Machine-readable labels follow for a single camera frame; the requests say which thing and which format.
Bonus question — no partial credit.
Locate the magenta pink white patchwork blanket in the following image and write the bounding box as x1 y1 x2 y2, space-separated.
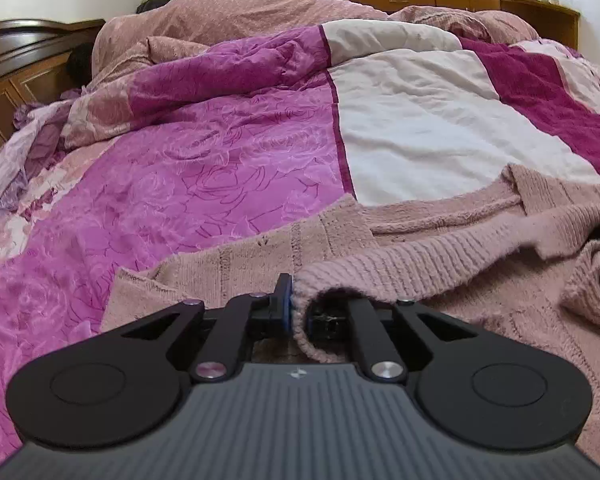
0 20 600 463

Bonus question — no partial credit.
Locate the dusty pink duvet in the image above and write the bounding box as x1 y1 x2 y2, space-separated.
88 0 540 89

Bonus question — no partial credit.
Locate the person's dark hair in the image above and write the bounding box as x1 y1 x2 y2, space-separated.
135 0 172 14

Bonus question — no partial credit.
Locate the wooden bedside cabinet ledge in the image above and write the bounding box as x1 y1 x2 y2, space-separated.
350 0 580 50

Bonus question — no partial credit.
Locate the dark wooden headboard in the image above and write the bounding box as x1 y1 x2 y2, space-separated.
0 18 105 147

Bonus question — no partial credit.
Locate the pink cable-knit cardigan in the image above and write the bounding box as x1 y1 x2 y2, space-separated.
102 165 600 463

